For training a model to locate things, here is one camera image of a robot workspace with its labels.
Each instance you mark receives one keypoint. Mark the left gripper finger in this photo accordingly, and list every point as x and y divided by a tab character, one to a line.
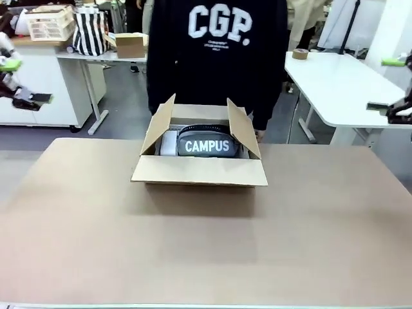
9	66
43	98

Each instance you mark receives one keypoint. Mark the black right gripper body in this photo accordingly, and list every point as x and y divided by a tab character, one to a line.
404	96

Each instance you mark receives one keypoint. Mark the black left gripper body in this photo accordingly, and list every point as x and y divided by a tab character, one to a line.
16	96

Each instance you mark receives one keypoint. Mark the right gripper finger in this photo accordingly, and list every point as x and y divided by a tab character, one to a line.
393	62
379	107

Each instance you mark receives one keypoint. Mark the white gift box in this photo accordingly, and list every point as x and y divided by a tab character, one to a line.
168	145

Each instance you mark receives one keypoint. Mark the grey campus pouch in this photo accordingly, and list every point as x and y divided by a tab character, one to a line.
207	145

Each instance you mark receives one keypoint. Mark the brown cardboard shipping box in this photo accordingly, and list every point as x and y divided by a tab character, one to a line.
199	174

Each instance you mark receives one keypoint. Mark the person's left forearm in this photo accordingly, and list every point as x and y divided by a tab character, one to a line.
268	106

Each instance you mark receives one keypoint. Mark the small open cardboard box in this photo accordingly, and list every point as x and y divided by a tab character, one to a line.
130	46

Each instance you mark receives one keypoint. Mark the person's left hand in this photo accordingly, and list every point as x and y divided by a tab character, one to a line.
259	135

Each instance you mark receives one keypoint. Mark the white cabinet with wooden top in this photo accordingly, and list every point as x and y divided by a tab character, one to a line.
48	96

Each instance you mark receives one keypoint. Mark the white rounded table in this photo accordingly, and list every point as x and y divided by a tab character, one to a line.
341	90

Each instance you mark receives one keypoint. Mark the white plastic crate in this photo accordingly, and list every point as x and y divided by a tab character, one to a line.
48	24

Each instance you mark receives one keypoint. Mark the black tripod pole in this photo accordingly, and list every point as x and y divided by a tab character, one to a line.
351	22

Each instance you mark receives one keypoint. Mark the white table with grey legs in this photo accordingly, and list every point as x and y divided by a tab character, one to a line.
96	54

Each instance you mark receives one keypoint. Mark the black white striped bag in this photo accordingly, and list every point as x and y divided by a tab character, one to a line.
90	35

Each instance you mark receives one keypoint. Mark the brown tape roll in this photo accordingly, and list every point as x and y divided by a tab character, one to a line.
300	54

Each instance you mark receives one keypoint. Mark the person in cream top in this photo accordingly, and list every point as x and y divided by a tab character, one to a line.
309	16

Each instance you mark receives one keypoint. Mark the person in black sweatshirt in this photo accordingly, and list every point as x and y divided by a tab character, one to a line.
215	64

